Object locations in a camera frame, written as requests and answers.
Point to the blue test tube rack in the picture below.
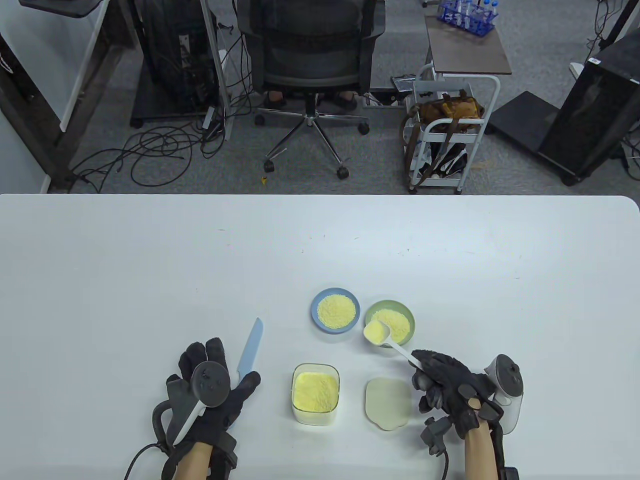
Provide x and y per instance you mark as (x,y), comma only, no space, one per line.
(467,22)

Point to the person's right forearm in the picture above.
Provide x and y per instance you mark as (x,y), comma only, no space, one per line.
(480,455)

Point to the black mesh office chair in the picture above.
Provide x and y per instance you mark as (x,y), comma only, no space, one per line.
(310,65)

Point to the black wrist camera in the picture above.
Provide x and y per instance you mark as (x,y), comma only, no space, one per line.
(436,435)

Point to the white desk with dark frame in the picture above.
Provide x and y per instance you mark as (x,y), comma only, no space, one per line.
(90,100)

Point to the white metal desk leg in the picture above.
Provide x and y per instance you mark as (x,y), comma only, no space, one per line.
(220,75)

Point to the yellow chicken bouillon heap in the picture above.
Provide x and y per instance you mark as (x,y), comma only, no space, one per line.
(400,325)
(375,331)
(337,311)

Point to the brown side table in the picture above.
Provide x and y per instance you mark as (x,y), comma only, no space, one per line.
(465,50)

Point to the white plastic coffee spoon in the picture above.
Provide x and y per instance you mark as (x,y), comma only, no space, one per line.
(400,350)

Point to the white rolling cart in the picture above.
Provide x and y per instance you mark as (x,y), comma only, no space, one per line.
(435,183)

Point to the small green dish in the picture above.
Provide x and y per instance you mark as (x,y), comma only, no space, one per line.
(372,305)

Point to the small blue dish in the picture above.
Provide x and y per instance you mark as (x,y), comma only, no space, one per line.
(315,322)

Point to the brown leather bag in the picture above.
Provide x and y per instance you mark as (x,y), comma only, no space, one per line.
(450,107)

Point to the person's right hand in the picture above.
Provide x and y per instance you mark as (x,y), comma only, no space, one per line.
(450,380)

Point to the grey forearm sensor box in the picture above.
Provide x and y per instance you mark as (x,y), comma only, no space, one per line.
(510,473)

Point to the person's left forearm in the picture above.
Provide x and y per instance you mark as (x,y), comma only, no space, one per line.
(192,462)

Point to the black flat base plate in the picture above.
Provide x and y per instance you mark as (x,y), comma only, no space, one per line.
(525,117)

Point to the cream container lid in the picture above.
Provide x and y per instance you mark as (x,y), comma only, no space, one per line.
(387,405)

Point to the person's left hand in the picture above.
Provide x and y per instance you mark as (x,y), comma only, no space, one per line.
(215,420)

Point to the black and white bag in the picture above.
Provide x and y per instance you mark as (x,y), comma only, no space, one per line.
(450,162)

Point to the light blue plastic knife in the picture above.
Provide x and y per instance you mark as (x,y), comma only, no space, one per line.
(250,350)

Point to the black glossy computer case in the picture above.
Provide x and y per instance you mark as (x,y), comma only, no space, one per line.
(590,115)

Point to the black computer tower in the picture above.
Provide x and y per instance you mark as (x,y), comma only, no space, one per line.
(165,50)

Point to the white stand foot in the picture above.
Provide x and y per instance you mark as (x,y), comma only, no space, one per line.
(576,70)

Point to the black and white controller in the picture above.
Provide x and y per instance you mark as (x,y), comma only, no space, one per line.
(510,380)
(210,382)

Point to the clear chicken bouillon container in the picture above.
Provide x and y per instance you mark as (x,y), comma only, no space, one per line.
(316,392)

